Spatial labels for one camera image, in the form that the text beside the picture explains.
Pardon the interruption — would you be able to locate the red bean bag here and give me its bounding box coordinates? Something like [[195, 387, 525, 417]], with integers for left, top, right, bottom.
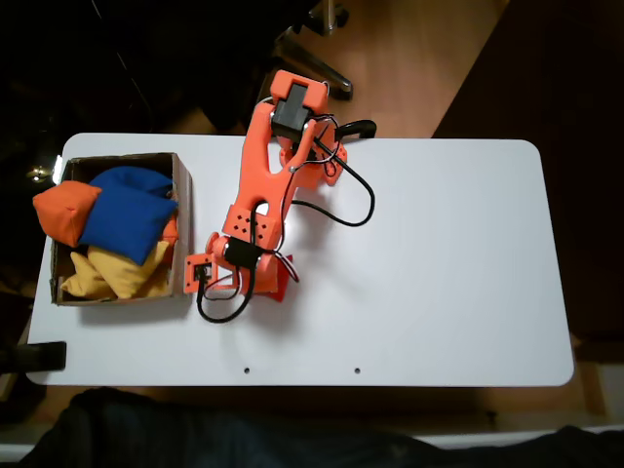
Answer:
[[270, 253, 297, 303]]

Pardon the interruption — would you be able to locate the brown cardboard box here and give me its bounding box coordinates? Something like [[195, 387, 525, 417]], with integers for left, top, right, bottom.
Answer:
[[50, 152, 195, 307]]

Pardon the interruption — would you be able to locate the small orange bean bag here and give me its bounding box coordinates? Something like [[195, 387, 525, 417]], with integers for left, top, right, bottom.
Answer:
[[160, 214, 179, 267]]

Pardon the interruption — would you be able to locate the yellow bean bag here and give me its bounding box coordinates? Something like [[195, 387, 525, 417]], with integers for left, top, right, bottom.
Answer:
[[86, 241, 172, 299], [60, 251, 118, 299]]

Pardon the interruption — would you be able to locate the blue bean bag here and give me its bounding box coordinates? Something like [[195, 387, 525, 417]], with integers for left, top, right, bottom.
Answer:
[[76, 166, 179, 267]]

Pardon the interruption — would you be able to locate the large orange bean bag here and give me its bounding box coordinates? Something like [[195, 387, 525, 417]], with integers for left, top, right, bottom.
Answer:
[[32, 180, 102, 249]]

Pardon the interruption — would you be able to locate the grey office chair base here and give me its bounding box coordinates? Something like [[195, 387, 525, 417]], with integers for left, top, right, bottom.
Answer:
[[270, 0, 355, 102]]

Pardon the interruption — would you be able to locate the black clamp at table corner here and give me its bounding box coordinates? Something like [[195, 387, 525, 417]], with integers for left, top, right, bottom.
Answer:
[[0, 340, 67, 374]]

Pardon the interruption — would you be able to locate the orange camera mount with camera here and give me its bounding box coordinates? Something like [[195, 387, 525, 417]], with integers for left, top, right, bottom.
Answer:
[[182, 252, 244, 297]]

